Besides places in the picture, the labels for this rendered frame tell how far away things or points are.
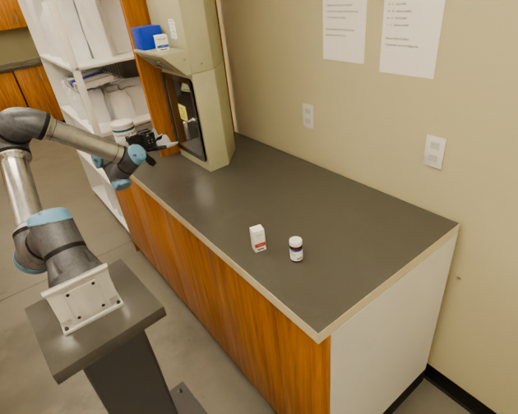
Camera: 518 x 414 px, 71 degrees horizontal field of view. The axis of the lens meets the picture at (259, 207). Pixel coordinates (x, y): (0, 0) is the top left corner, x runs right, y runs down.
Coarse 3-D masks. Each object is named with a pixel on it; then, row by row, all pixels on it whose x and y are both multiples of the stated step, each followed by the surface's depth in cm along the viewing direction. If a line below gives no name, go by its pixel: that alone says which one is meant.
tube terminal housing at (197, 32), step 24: (168, 0) 149; (192, 0) 146; (168, 24) 157; (192, 24) 149; (216, 24) 168; (192, 48) 153; (216, 48) 167; (168, 72) 176; (192, 72) 157; (216, 72) 167; (216, 96) 168; (216, 120) 173; (216, 144) 178; (216, 168) 184
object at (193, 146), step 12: (168, 84) 178; (180, 84) 167; (168, 96) 184; (180, 96) 173; (192, 96) 162; (192, 108) 167; (180, 120) 184; (180, 132) 190; (192, 132) 178; (180, 144) 196; (192, 144) 183; (204, 156) 178
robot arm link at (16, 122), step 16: (0, 112) 119; (16, 112) 117; (32, 112) 119; (0, 128) 117; (16, 128) 117; (32, 128) 119; (48, 128) 121; (64, 128) 125; (64, 144) 128; (80, 144) 129; (96, 144) 132; (112, 144) 137; (112, 160) 139; (128, 160) 141
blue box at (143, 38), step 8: (136, 32) 159; (144, 32) 158; (152, 32) 160; (160, 32) 162; (136, 40) 163; (144, 40) 160; (152, 40) 162; (136, 48) 167; (144, 48) 161; (152, 48) 163
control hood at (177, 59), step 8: (176, 48) 157; (144, 56) 166; (152, 56) 155; (160, 56) 148; (168, 56) 148; (176, 56) 150; (184, 56) 152; (152, 64) 175; (168, 64) 154; (176, 64) 151; (184, 64) 154; (176, 72) 162; (184, 72) 155
